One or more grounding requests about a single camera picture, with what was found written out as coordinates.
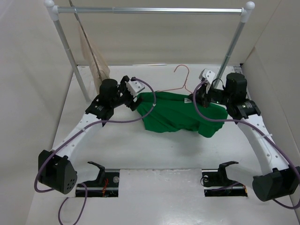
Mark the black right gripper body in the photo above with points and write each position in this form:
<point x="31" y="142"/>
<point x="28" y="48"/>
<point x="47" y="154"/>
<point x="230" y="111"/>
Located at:
<point x="215" y="95"/>

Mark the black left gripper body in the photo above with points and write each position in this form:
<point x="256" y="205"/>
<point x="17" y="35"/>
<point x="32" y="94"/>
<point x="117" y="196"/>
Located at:
<point x="123" y="95"/>

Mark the green t shirt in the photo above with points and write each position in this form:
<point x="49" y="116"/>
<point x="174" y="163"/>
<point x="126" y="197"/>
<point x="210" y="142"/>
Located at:
<point x="174" y="112"/>

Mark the pink wire hanger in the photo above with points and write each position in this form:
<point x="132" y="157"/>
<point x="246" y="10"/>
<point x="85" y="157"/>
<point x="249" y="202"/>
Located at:
<point x="178" y="81"/>

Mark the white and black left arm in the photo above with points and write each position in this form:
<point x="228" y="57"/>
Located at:
<point x="56" y="168"/>

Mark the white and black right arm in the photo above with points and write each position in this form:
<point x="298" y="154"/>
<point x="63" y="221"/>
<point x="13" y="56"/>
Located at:
<point x="279" y="176"/>

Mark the beige garment on hanger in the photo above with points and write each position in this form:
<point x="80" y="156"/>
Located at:
<point x="103" y="66"/>

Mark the white and metal clothes rack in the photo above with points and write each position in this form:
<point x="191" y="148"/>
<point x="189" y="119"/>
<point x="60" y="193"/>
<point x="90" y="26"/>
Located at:
<point x="54" y="11"/>

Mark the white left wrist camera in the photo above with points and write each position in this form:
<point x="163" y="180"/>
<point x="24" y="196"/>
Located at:
<point x="135" y="87"/>

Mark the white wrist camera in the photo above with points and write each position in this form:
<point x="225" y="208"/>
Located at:
<point x="135" y="87"/>
<point x="209" y="76"/>

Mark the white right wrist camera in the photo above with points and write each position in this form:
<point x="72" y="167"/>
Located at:
<point x="209" y="76"/>

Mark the aluminium rail at right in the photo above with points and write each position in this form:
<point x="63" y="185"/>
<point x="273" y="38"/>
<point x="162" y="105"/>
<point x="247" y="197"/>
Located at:
<point x="238" y="69"/>

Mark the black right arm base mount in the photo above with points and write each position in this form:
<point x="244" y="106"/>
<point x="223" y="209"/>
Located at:
<point x="216" y="183"/>

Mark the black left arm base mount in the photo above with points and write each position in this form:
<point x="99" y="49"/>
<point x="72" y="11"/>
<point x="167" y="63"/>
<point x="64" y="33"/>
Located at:
<point x="94" y="180"/>

